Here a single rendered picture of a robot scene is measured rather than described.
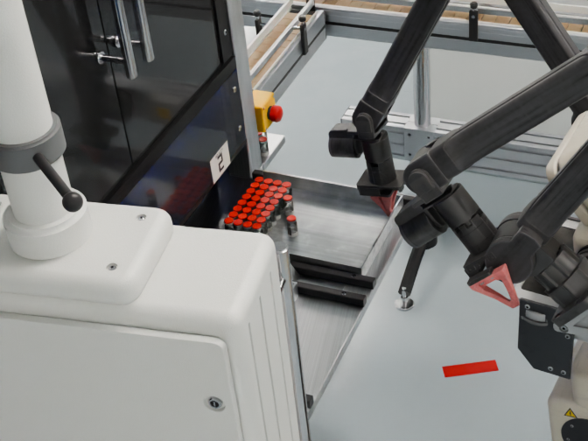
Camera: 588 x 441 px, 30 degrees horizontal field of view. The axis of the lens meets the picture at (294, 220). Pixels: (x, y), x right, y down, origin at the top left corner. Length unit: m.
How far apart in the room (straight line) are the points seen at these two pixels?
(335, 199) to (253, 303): 1.24
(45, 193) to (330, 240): 1.20
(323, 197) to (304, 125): 1.90
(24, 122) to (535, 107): 0.77
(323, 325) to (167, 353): 0.95
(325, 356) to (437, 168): 0.54
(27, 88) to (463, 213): 0.80
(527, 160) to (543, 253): 1.54
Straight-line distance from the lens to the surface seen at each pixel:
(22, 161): 1.22
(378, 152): 2.27
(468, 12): 3.11
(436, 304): 3.51
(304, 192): 2.51
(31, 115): 1.20
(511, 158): 3.27
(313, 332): 2.16
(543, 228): 1.72
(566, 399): 2.14
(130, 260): 1.26
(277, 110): 2.57
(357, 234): 2.37
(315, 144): 4.26
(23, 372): 1.38
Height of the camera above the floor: 2.36
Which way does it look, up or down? 37 degrees down
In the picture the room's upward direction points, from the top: 6 degrees counter-clockwise
